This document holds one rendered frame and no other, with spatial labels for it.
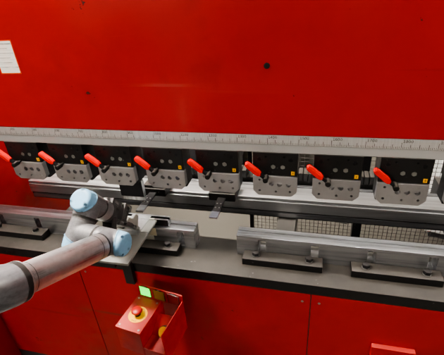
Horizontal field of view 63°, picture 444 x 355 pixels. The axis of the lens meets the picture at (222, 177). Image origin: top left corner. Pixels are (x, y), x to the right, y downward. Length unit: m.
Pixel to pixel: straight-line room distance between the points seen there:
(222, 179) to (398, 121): 0.59
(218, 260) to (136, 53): 0.82
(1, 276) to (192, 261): 0.79
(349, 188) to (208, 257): 0.61
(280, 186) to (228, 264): 0.39
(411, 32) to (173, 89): 0.69
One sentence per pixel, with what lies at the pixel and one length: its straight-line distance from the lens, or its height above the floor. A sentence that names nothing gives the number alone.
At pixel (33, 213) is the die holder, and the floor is 0.97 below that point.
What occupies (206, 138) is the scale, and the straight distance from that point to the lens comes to 1.23.
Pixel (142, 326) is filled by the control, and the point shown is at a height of 0.78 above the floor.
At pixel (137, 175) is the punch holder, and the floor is 1.21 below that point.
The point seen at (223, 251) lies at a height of 0.87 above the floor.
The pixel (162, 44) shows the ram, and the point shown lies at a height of 1.69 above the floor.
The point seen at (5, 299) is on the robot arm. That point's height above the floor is 1.32.
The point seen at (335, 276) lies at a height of 0.88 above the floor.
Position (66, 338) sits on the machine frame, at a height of 0.28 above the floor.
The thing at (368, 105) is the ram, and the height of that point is 1.50.
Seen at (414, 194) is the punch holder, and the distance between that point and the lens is 1.30.
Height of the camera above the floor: 1.86
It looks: 29 degrees down
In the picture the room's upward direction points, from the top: 4 degrees counter-clockwise
